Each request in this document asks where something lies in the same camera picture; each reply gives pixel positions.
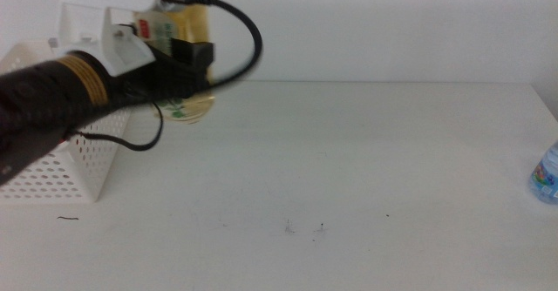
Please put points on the yellow tea bottle green label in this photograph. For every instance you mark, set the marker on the yellow tea bottle green label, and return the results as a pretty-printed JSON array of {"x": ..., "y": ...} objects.
[{"x": 194, "y": 25}]

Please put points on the white perforated plastic basket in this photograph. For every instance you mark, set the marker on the white perforated plastic basket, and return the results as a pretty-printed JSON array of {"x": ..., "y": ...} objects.
[{"x": 91, "y": 164}]

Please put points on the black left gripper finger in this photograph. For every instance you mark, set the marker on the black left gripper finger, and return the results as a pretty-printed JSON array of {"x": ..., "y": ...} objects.
[{"x": 196, "y": 56}]

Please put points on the clear water bottle blue cap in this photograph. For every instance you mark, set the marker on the clear water bottle blue cap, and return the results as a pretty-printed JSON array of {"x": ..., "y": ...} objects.
[{"x": 547, "y": 177}]

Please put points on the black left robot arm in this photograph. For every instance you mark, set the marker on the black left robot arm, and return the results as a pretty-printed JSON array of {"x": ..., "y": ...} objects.
[{"x": 39, "y": 99}]

